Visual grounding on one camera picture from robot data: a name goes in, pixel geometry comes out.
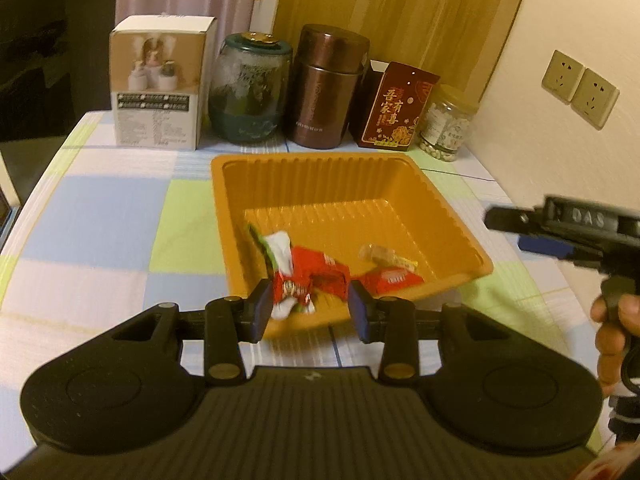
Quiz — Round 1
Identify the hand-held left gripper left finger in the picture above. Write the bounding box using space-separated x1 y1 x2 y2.
111 279 274 387

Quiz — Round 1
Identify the person's right hand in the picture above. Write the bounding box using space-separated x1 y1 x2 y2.
589 293 640 396

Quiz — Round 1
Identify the clear yellow candy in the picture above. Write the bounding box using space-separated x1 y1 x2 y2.
358 242 419 272

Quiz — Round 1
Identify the red gift box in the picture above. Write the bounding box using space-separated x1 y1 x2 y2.
355 61 441 154

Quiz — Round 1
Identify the checked tablecloth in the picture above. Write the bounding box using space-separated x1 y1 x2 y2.
0 110 619 461

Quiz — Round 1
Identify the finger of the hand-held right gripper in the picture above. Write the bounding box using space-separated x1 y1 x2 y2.
483 203 546 236
518 233 574 261

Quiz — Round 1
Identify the black monitor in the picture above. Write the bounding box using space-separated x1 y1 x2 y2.
0 0 120 207

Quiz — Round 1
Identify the orange plastic tray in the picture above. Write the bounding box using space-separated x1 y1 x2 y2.
210 153 495 340

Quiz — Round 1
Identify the clear jar with yellow lid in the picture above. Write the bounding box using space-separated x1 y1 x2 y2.
417 84 481 164

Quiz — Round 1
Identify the green glass jar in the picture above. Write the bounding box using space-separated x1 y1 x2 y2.
208 32 294 146

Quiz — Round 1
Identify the long red snack packet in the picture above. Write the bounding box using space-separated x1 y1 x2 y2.
357 265 426 296

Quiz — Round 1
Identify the brown metal canister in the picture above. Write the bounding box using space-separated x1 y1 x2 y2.
285 23 370 150

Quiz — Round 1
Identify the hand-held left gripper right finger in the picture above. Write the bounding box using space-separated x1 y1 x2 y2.
347 279 507 382

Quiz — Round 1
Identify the yellow curtain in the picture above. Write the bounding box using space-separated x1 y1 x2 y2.
273 0 536 97

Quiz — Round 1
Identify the beige wall socket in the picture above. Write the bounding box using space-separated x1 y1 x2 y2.
542 49 585 106
571 68 621 131

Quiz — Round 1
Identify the white product box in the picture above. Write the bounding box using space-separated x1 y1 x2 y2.
108 14 219 151

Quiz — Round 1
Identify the red twist-end snack packet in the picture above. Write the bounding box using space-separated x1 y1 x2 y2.
272 245 352 306

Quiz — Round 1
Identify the red white candy wrapper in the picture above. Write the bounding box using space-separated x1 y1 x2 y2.
246 223 317 322

